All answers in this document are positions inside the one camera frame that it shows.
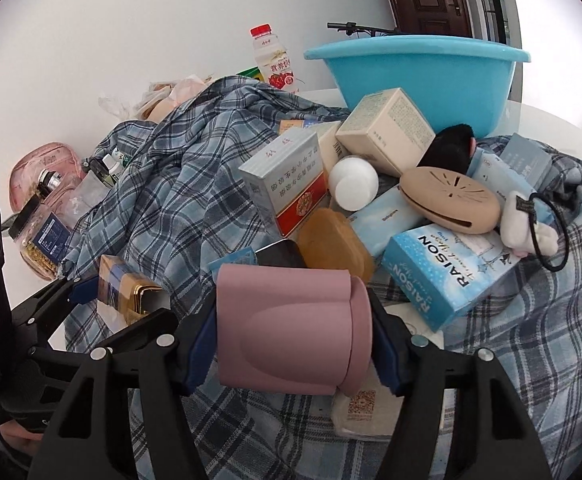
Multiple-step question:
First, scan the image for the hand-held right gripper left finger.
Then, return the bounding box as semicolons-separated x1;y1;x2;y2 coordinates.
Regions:
28;304;218;480

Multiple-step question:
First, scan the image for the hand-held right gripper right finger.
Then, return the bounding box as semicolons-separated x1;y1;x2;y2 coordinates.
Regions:
370;303;552;480

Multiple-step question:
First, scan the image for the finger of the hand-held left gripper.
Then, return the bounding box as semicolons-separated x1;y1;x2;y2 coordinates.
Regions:
33;308;180;369
11;274;100;347

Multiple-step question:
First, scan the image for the gold and blue box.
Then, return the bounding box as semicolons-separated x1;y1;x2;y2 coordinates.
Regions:
96;254;165;329

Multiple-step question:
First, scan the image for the pink cup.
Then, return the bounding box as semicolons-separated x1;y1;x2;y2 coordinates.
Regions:
215;263;374;395

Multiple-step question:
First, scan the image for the person's left hand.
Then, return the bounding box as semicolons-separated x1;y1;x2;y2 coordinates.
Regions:
0;422;46;455

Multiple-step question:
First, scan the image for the white packet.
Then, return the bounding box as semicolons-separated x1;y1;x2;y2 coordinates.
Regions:
330;374;412;442

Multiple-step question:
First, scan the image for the glass jar with black lid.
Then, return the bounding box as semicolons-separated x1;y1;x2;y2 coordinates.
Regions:
8;194;80;282

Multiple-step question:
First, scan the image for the clear plastic bag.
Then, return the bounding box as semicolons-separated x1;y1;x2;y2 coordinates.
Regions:
65;172;118;233

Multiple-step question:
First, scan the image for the blue card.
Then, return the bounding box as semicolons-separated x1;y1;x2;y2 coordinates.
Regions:
208;248;258;282

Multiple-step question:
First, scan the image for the blue and white box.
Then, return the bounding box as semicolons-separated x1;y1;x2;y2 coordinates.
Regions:
380;222;528;332

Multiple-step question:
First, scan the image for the silver-capped perfume bottle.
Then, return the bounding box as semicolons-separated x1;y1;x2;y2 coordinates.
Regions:
37;169;68;197

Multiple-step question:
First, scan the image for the dark bottle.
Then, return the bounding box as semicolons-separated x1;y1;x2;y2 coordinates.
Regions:
87;154;118;189

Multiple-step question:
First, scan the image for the amber soap box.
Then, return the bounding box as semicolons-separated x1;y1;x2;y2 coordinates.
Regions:
298;207;376;284

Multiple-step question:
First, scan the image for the black phone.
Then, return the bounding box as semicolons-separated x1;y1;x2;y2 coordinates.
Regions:
255;238;308;269

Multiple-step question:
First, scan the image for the pink pouch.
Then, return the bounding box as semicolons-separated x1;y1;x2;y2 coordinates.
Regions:
9;142;85;214

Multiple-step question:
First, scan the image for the white and green bottle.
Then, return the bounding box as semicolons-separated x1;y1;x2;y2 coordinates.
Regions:
110;146;132;182

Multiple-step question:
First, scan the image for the grey-blue plaid cloth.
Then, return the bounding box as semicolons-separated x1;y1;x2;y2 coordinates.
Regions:
130;135;582;480

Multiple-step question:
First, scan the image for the light blue tube pack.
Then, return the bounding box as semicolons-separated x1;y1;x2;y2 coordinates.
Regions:
348;184;440;257

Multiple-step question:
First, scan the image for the blue plaid shirt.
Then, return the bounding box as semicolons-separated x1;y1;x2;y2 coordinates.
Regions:
65;75;352;356

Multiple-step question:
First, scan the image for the tan oval case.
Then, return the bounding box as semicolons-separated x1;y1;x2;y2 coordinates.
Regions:
399;165;504;235

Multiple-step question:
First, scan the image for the white round jar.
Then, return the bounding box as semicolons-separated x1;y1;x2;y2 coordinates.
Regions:
328;155;380;211

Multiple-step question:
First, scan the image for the white plush toy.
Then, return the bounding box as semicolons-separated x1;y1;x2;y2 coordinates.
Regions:
500;190;560;260

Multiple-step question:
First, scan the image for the white and red box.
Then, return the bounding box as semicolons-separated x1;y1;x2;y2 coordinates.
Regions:
238;127;330;239

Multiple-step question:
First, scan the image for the plastic bag of pink items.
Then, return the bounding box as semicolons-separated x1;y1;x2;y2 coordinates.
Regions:
98;74;218;125

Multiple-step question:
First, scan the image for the light blue packet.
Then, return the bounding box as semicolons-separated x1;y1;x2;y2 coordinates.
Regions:
470;147;554;227

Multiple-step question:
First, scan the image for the black fluffy brush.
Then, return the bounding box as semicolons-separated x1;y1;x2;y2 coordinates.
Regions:
417;123;478;177

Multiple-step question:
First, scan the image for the slim cream box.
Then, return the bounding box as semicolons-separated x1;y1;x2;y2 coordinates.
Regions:
315;120;352;174

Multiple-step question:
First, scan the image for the beige carton box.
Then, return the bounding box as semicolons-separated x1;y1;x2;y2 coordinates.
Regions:
335;87;437;179

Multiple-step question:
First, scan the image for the grey-blue box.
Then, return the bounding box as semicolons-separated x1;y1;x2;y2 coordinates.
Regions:
500;132;554;189

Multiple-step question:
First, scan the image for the orange and blue box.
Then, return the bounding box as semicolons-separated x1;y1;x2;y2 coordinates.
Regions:
278;118;322;136

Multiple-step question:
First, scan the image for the blue plastic basin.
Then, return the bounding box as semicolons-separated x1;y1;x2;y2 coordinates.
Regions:
304;35;532;139

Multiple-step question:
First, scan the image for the red-capped milk drink bottle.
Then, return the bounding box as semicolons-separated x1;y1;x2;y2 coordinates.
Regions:
249;24;300;94

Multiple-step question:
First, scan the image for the black hair tie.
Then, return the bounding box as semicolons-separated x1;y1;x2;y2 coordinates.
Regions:
527;192;573;274

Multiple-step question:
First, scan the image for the black scooter handlebar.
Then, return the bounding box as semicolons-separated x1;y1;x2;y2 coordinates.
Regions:
327;21;402;39

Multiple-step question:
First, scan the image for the window frame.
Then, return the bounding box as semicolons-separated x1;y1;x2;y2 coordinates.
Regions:
458;0;514;43

